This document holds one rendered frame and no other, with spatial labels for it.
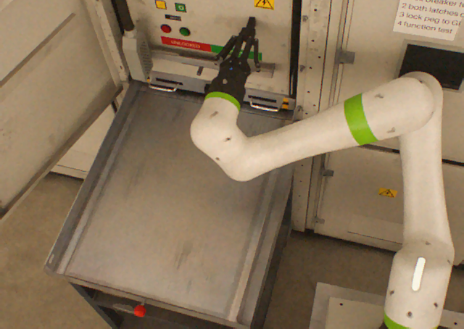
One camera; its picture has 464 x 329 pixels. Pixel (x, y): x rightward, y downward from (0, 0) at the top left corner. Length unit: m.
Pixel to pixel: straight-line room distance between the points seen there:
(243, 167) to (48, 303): 1.47
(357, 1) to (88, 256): 1.02
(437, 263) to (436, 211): 0.17
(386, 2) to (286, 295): 1.45
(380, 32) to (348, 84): 0.22
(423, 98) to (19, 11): 1.01
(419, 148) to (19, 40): 1.06
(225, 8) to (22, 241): 1.64
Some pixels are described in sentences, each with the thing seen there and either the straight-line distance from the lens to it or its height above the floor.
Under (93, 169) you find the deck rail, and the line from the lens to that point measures 1.77.
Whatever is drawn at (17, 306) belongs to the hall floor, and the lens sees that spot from 2.68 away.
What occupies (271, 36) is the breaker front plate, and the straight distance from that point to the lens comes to 1.61.
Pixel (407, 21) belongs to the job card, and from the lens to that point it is 1.41.
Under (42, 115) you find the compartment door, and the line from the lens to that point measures 1.78.
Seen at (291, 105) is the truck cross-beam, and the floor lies 0.89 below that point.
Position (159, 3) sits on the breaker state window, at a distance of 1.66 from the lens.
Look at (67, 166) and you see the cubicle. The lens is 2.72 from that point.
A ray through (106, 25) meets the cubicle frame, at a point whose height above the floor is 1.15.
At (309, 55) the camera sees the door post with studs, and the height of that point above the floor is 1.17.
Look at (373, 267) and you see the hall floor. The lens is 2.54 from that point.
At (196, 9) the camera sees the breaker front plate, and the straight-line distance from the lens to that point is 1.62.
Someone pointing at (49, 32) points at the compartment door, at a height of 1.24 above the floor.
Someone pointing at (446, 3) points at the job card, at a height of 1.44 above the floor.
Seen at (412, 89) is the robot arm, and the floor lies 1.40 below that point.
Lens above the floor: 2.34
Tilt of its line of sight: 58 degrees down
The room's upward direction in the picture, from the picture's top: 7 degrees counter-clockwise
